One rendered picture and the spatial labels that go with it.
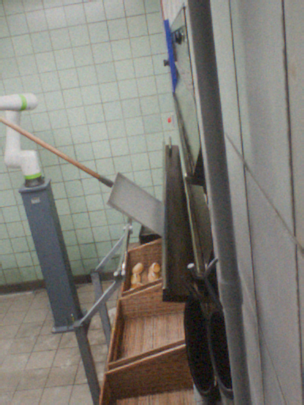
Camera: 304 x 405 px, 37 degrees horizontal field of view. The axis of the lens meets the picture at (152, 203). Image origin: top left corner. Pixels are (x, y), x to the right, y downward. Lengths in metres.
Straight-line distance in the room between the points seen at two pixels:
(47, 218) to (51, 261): 0.35
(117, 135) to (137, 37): 0.79
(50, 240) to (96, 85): 1.29
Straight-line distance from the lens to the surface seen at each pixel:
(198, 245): 1.32
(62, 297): 3.65
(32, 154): 3.29
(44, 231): 3.42
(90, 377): 2.19
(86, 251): 4.21
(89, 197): 4.00
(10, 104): 3.22
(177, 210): 1.77
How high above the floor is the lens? 2.04
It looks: 20 degrees down
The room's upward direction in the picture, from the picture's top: 9 degrees counter-clockwise
